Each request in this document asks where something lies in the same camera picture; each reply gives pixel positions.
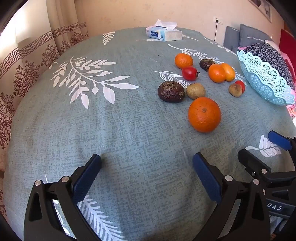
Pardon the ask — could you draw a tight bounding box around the pale brown kiwi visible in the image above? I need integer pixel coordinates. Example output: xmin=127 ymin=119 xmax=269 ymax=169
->
xmin=186 ymin=83 xmax=206 ymax=100

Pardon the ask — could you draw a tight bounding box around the blue white tissue box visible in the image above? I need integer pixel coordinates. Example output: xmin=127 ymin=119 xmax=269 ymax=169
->
xmin=146 ymin=19 xmax=183 ymax=42

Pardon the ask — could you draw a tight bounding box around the small red tomato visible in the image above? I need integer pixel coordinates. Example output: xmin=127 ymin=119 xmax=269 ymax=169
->
xmin=234 ymin=80 xmax=246 ymax=94

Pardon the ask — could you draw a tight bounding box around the beige patterned curtain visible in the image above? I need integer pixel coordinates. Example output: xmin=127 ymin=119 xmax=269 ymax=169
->
xmin=0 ymin=0 xmax=90 ymax=218

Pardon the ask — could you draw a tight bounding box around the framed wall picture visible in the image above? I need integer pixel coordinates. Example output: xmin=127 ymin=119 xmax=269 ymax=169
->
xmin=248 ymin=0 xmax=273 ymax=23

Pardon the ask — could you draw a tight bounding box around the large orange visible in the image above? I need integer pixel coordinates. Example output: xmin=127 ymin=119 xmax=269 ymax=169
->
xmin=188 ymin=97 xmax=222 ymax=133

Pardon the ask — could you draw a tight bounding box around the white pillow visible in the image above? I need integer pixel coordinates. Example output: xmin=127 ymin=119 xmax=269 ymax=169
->
xmin=264 ymin=39 xmax=282 ymax=53

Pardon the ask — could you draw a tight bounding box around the oval orange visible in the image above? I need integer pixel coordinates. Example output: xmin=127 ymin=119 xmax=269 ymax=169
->
xmin=221 ymin=63 xmax=236 ymax=82

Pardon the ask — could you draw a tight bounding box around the round orange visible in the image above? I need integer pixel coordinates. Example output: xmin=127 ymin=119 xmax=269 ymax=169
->
xmin=208 ymin=64 xmax=226 ymax=83

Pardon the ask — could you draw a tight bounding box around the large red tomato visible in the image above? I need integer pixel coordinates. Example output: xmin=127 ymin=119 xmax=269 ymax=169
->
xmin=182 ymin=66 xmax=200 ymax=81

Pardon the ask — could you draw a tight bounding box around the light blue plastic lattice basket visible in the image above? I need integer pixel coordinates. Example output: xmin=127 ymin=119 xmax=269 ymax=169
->
xmin=237 ymin=50 xmax=296 ymax=106

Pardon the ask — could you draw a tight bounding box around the large dark passion fruit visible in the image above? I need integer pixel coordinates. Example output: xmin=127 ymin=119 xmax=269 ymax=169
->
xmin=158 ymin=81 xmax=185 ymax=102

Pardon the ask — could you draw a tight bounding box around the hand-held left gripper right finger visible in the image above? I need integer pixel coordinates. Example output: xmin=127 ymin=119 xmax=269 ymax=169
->
xmin=193 ymin=152 xmax=271 ymax=241

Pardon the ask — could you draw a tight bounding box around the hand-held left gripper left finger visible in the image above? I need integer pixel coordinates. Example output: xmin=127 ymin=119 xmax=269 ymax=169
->
xmin=24 ymin=153 xmax=102 ymax=241

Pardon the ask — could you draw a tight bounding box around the tall grey headboard cushion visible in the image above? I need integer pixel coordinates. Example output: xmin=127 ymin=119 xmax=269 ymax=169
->
xmin=239 ymin=23 xmax=272 ymax=47

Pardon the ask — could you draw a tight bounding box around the spotted brown kiwi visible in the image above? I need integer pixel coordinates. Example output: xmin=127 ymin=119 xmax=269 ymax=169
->
xmin=229 ymin=83 xmax=243 ymax=97

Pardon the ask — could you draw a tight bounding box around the small mandarin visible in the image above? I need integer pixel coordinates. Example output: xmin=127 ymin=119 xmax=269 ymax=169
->
xmin=174 ymin=53 xmax=194 ymax=70

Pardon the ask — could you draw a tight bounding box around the red padded wall panel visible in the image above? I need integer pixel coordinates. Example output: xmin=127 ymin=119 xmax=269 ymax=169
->
xmin=279 ymin=29 xmax=296 ymax=68

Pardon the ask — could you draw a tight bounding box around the small dark passion fruit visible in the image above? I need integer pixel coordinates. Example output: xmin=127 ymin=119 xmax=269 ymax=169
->
xmin=199 ymin=59 xmax=215 ymax=72

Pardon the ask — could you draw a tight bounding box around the leopard print cloth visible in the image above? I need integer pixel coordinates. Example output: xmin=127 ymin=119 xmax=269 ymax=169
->
xmin=242 ymin=43 xmax=295 ymax=90

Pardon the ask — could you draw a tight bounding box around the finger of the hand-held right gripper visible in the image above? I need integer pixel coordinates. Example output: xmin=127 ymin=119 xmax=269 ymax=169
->
xmin=238 ymin=148 xmax=273 ymax=179
xmin=268 ymin=130 xmax=296 ymax=154

